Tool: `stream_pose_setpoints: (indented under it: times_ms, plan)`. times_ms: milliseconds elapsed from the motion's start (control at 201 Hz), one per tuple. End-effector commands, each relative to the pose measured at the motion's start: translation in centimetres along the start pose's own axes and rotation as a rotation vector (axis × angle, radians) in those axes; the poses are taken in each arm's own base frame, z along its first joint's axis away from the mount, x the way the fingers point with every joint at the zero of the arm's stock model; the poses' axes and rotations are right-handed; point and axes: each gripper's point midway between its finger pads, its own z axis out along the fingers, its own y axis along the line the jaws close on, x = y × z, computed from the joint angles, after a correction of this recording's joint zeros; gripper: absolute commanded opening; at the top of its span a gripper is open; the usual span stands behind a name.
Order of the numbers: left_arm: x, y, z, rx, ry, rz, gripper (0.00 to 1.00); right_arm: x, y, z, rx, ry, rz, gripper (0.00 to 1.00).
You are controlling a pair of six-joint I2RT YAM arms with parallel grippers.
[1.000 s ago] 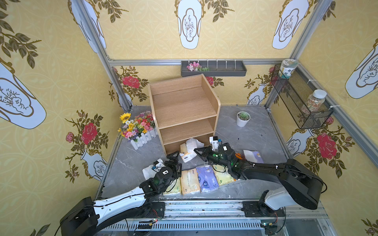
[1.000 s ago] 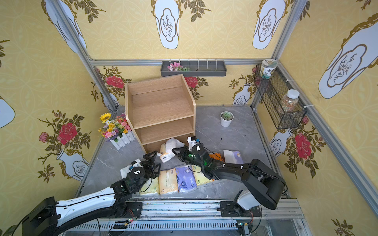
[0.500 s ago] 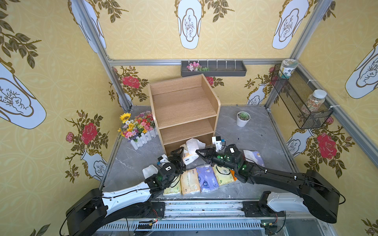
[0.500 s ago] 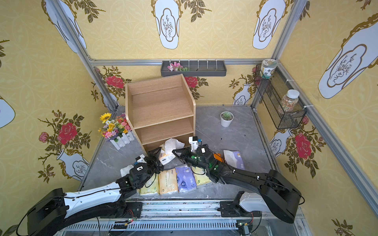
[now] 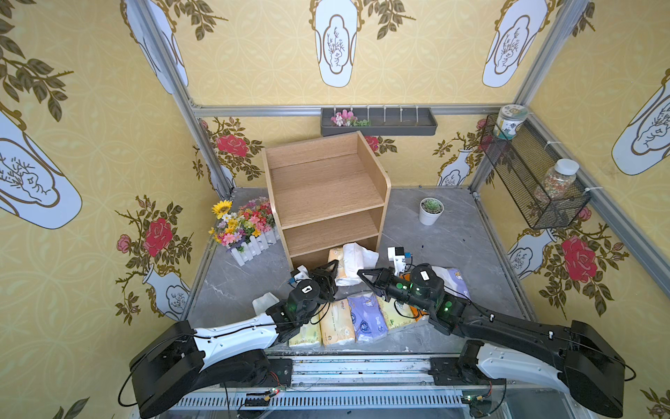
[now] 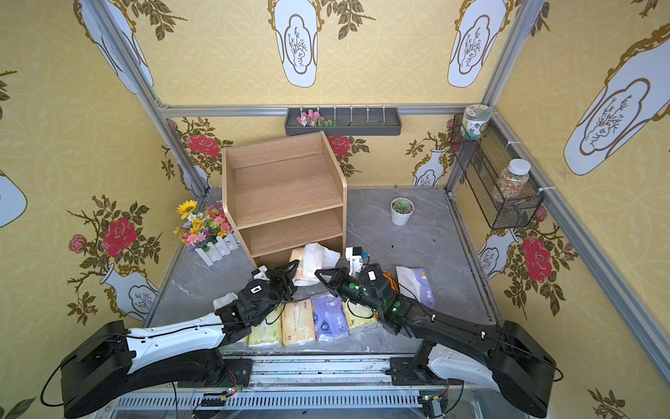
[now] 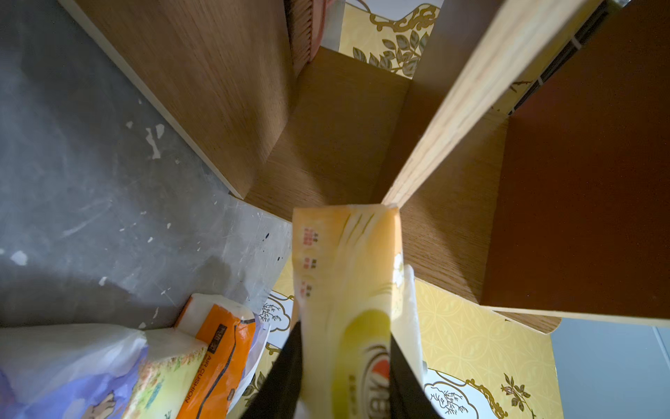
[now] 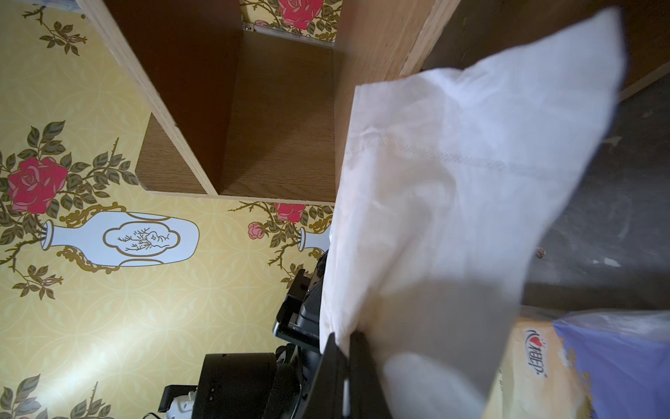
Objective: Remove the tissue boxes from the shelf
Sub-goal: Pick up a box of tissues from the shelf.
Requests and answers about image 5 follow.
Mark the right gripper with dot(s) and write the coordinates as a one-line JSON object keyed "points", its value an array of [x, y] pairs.
{"points": [[387, 282]]}

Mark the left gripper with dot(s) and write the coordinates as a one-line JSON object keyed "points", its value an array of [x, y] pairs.
{"points": [[324, 280]]}

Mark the beige tissue pack bottom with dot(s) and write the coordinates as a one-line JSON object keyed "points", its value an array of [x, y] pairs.
{"points": [[351, 258]]}

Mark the purple tissue pack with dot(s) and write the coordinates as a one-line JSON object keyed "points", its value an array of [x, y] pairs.
{"points": [[367, 318]]}

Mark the yellow green tissue pack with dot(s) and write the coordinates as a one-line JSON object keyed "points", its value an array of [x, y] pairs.
{"points": [[396, 315]]}

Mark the beige orange tissue pack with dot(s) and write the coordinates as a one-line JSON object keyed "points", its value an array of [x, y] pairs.
{"points": [[336, 327]]}

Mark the pale yellow tissue pack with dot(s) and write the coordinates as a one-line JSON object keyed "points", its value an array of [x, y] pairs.
{"points": [[309, 336]]}

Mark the lavender tissue pack bottom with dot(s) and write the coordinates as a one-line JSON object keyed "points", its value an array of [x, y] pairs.
{"points": [[454, 283]]}

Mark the white green tissue pack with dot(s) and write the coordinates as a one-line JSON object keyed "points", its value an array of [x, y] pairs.
{"points": [[263, 303]]}

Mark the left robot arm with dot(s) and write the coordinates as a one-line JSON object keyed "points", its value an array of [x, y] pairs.
{"points": [[184, 359]]}

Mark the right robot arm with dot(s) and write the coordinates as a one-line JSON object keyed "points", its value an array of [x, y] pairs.
{"points": [[586, 364]]}

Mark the wooden three-tier shelf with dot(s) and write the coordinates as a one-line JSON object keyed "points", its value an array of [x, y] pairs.
{"points": [[325, 193]]}

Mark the white picket fence planter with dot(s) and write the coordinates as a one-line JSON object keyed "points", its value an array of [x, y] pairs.
{"points": [[245, 251]]}

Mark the small potted cactus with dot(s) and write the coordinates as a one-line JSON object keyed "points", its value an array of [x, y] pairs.
{"points": [[430, 210]]}

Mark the artificial flower bouquet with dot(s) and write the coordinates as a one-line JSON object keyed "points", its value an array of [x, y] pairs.
{"points": [[234, 228]]}

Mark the pink flowers in tray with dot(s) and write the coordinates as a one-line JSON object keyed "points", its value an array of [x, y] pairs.
{"points": [[346, 118]]}

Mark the glass jar white lid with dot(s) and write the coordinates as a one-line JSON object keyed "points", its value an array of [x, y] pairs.
{"points": [[557, 181]]}

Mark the patterned jar white lid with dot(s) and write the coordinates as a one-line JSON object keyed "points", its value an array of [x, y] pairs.
{"points": [[509, 120]]}

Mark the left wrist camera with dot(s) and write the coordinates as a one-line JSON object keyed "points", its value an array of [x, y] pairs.
{"points": [[301, 273]]}

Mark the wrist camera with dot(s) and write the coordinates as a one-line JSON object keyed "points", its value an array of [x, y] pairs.
{"points": [[400, 259], [301, 273]]}

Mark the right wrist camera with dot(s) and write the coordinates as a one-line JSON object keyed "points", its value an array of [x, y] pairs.
{"points": [[400, 259]]}

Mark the metal base rail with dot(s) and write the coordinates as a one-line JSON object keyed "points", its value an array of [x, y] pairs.
{"points": [[379, 382]]}

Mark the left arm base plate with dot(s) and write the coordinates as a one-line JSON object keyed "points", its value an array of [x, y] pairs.
{"points": [[277, 372]]}

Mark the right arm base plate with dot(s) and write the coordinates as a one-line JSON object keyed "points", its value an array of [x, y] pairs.
{"points": [[460, 370]]}

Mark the grey wall tray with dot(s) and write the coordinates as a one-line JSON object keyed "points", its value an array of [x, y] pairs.
{"points": [[388, 121]]}

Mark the black wire wall basket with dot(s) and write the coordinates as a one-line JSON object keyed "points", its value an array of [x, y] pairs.
{"points": [[522, 164]]}

